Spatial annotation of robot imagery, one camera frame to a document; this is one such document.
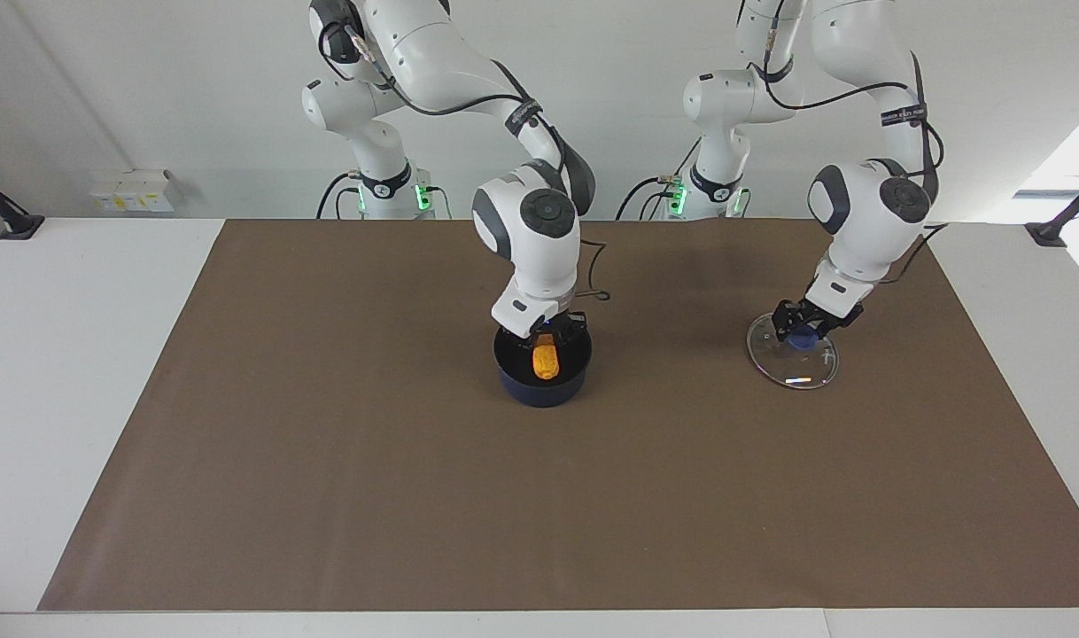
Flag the yellow corn cob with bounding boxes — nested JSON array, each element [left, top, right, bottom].
[[532, 333, 562, 380]]

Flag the glass lid with blue knob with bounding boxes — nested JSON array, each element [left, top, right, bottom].
[[746, 310, 840, 391]]

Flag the black clamp stand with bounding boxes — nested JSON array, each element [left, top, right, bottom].
[[1025, 173, 1079, 247], [0, 168, 46, 242]]

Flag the brown table mat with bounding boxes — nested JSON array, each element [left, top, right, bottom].
[[37, 219, 1079, 612]]

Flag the blue pot with handle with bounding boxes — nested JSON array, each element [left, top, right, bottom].
[[493, 323, 594, 408]]

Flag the black left arm base cables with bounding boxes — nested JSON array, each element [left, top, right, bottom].
[[616, 136, 753, 222]]

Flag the black arm base cables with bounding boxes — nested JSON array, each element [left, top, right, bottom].
[[316, 171, 453, 221], [616, 136, 753, 222]]

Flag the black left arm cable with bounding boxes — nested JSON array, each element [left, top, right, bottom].
[[752, 0, 950, 286]]

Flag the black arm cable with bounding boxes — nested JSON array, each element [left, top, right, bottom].
[[752, 0, 950, 286], [320, 18, 613, 303]]

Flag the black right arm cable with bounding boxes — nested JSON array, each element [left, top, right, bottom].
[[320, 18, 613, 303]]

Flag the black right arm base cables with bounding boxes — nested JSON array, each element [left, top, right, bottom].
[[316, 171, 453, 221]]

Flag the white wall socket box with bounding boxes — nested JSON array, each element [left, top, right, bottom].
[[90, 168, 184, 214]]

